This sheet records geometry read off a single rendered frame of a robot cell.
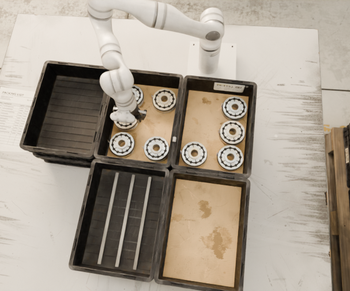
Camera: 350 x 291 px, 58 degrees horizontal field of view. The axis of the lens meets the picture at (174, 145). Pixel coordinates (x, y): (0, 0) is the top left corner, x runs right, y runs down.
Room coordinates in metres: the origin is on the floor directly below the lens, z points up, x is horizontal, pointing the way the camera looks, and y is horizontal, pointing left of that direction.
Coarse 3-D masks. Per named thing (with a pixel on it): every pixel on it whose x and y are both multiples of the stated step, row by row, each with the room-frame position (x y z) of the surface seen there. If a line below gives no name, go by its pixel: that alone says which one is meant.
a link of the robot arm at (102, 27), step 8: (96, 24) 0.77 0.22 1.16; (104, 24) 0.77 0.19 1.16; (96, 32) 0.73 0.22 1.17; (104, 32) 0.71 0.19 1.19; (112, 32) 0.74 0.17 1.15; (104, 40) 0.66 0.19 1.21; (112, 40) 0.66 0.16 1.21; (104, 48) 0.63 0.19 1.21; (112, 48) 0.63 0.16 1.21; (120, 48) 0.64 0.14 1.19
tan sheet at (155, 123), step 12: (144, 96) 0.64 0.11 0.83; (144, 108) 0.59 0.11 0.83; (144, 120) 0.53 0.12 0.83; (156, 120) 0.52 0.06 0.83; (168, 120) 0.52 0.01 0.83; (132, 132) 0.48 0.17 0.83; (144, 132) 0.47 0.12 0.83; (156, 132) 0.47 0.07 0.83; (168, 132) 0.46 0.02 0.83; (120, 144) 0.43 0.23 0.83; (144, 144) 0.42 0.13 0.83; (132, 156) 0.37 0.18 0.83; (144, 156) 0.37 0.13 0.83
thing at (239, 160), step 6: (222, 150) 0.35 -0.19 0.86; (228, 150) 0.34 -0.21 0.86; (234, 150) 0.34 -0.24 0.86; (222, 156) 0.32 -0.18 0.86; (240, 156) 0.31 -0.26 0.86; (222, 162) 0.30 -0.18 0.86; (234, 162) 0.29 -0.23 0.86; (240, 162) 0.29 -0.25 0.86; (228, 168) 0.27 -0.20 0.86; (234, 168) 0.27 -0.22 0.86
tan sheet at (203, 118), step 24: (192, 96) 0.61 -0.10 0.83; (216, 96) 0.60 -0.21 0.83; (240, 96) 0.59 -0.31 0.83; (192, 120) 0.50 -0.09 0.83; (216, 120) 0.49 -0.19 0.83; (240, 120) 0.48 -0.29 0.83; (216, 144) 0.38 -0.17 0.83; (240, 144) 0.37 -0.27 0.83; (216, 168) 0.28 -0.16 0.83; (240, 168) 0.27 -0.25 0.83
